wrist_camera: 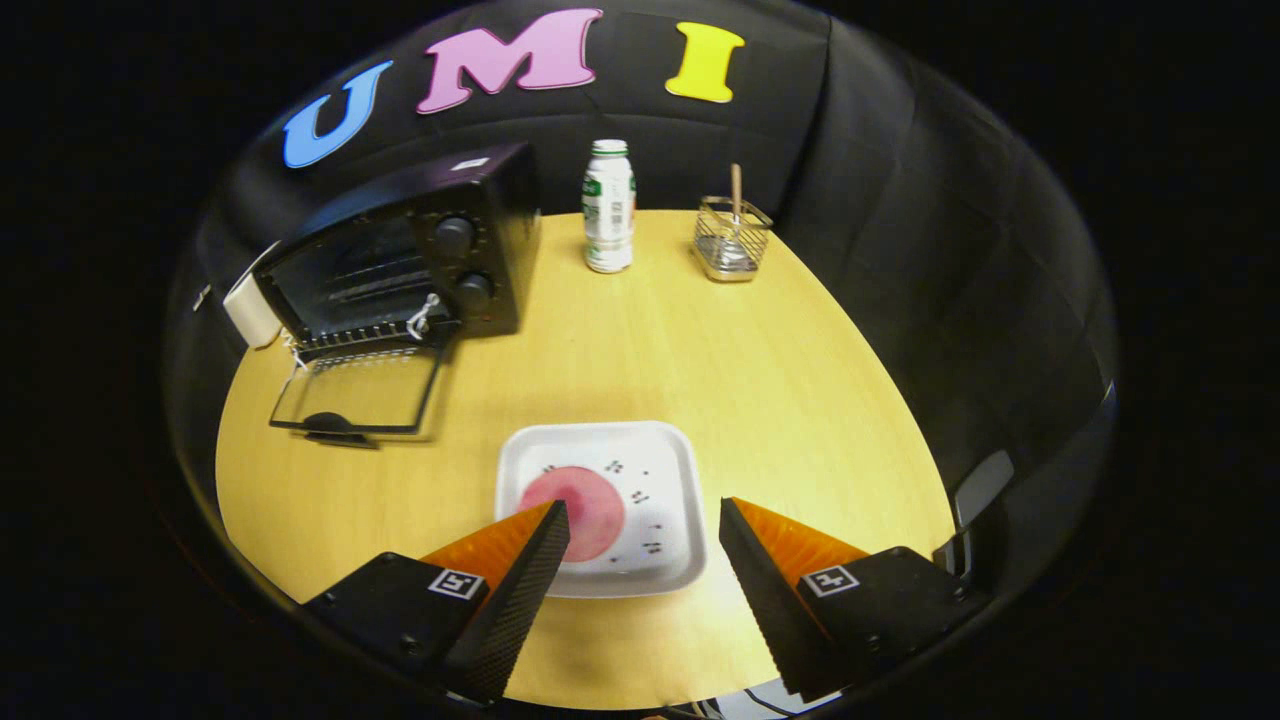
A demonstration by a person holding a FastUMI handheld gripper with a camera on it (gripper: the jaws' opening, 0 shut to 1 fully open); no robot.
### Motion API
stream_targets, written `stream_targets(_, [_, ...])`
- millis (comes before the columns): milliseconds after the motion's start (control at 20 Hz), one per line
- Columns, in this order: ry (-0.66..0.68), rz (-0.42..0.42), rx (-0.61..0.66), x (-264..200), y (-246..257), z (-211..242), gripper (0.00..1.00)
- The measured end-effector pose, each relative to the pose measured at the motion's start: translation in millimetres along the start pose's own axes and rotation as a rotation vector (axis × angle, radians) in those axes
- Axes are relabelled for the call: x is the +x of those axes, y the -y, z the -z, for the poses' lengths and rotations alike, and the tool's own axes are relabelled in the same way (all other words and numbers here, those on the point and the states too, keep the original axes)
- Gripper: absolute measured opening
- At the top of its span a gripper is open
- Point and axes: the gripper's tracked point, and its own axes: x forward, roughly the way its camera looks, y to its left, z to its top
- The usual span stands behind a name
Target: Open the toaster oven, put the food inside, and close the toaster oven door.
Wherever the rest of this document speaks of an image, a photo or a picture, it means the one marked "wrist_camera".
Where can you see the white square plate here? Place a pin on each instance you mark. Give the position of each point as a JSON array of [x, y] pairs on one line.
[[665, 470]]

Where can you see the white green drink bottle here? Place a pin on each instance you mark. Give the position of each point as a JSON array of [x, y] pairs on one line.
[[608, 215]]

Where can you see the white cloth clip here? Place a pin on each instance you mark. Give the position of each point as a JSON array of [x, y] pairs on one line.
[[201, 297]]

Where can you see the white box appliance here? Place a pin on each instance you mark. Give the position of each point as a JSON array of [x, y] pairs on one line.
[[250, 310]]

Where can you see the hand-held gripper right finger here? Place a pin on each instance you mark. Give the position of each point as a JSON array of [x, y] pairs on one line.
[[765, 600]]

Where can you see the pink round food slice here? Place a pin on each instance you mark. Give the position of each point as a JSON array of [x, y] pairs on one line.
[[590, 510]]

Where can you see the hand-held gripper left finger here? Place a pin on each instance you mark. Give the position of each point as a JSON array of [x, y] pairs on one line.
[[515, 610]]

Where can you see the black toaster oven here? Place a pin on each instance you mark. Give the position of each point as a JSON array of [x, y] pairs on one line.
[[495, 200]]

